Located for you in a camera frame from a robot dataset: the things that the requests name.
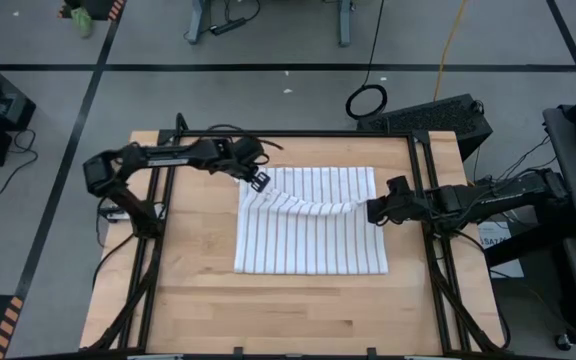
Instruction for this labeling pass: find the thin black floor cable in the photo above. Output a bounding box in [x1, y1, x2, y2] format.
[0, 128, 39, 197]

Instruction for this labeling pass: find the coiled black cable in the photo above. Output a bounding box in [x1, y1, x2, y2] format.
[344, 0, 389, 121]

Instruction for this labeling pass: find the white paper sheet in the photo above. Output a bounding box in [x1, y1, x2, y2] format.
[476, 221, 525, 280]

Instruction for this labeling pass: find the grey desk leg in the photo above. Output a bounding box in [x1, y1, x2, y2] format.
[186, 0, 210, 45]
[337, 0, 355, 49]

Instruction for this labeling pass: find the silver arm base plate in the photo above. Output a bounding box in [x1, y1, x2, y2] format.
[98, 204, 132, 224]

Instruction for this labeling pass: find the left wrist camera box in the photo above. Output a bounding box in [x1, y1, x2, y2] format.
[235, 136, 265, 163]

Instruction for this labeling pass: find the black perforated computer tower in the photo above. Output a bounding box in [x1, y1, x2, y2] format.
[356, 93, 494, 162]

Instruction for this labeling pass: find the yellow cable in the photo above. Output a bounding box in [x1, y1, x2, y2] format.
[432, 0, 469, 103]

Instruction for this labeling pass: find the white striped towel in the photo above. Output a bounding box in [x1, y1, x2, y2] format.
[232, 165, 390, 276]

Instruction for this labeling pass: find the person's foot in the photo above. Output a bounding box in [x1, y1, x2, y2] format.
[70, 4, 94, 39]

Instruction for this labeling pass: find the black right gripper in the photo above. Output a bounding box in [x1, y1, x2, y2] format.
[366, 174, 427, 226]

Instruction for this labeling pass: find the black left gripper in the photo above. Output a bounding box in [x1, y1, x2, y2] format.
[202, 139, 272, 194]

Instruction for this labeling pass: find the black metal table frame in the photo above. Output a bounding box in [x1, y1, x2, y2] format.
[85, 112, 512, 360]

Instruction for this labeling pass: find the black caster wheel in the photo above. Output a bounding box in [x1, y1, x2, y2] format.
[553, 329, 576, 352]

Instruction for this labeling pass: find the black power strip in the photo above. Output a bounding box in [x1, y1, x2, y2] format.
[209, 17, 247, 37]

